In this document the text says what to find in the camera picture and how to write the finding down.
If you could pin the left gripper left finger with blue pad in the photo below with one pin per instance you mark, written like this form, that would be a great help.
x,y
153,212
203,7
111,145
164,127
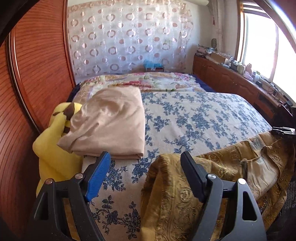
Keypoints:
x,y
61,210

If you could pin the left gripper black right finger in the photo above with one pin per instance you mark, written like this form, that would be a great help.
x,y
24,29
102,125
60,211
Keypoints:
x,y
242,221

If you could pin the golden brocade garment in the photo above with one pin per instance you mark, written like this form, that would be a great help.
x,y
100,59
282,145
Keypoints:
x,y
169,210

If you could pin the long wooden cabinet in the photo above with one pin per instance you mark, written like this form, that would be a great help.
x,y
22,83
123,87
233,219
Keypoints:
x,y
225,80

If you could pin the yellow plush toy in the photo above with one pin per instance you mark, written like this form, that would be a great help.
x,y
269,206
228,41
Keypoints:
x,y
54,162

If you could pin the folded beige cloth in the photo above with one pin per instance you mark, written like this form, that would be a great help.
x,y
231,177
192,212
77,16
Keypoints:
x,y
113,120

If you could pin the blue floral white bedsheet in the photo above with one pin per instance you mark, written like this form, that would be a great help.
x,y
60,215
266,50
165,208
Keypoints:
x,y
197,122

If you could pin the navy blue bed cover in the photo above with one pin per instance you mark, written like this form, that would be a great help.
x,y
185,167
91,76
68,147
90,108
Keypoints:
x,y
203,85

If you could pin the colourful floral blanket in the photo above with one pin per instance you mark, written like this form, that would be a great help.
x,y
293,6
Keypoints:
x,y
145,81

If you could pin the cardboard box on cabinet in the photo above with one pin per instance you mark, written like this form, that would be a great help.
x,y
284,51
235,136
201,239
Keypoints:
x,y
218,58

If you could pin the teal box at bed head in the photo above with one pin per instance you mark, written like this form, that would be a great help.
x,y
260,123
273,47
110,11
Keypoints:
x,y
150,66

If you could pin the wooden louvered wardrobe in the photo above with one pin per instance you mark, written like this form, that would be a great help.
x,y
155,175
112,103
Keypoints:
x,y
36,76

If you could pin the sheer circle pattern curtain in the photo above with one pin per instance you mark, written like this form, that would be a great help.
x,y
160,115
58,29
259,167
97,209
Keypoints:
x,y
107,37

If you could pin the window with wooden frame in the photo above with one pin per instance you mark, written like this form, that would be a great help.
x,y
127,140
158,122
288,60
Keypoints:
x,y
266,50

